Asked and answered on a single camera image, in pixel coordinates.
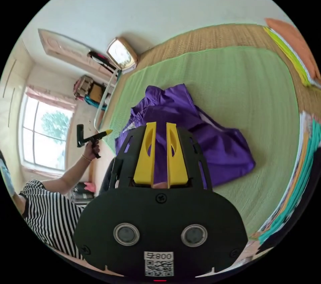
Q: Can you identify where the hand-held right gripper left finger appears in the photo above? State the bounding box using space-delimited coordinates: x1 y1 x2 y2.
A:
133 121 157 187

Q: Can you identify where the pink curtain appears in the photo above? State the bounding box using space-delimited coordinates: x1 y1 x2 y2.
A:
25 85 77 112

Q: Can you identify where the purple vest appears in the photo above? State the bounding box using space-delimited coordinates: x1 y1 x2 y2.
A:
114 83 256 190

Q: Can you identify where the pile of clothes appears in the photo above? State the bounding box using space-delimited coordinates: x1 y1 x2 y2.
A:
250 110 321 262

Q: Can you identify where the bed with green woven mat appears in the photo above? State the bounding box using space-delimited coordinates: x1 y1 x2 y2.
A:
95 23 321 242

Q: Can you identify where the stack of folded bedding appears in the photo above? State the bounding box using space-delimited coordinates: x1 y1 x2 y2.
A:
262 17 321 88

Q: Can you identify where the person's body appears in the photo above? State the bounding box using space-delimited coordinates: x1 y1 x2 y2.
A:
0 149 87 261

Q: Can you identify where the person's left hand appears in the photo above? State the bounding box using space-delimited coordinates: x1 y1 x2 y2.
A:
85 141 101 162

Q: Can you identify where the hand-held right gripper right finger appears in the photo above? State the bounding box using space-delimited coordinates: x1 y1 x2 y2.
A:
166 122 189 188

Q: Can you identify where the window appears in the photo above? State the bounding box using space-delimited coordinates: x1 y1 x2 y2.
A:
21 93 75 172

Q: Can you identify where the pale door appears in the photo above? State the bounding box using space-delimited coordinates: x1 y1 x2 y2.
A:
37 28 114 75

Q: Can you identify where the heap of bags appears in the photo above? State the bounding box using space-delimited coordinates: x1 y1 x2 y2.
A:
73 75 109 110

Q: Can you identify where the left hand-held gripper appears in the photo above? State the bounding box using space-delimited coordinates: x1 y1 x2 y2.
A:
85 129 113 159

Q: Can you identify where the person's left forearm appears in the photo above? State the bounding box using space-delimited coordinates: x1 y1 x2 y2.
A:
41 154 93 195

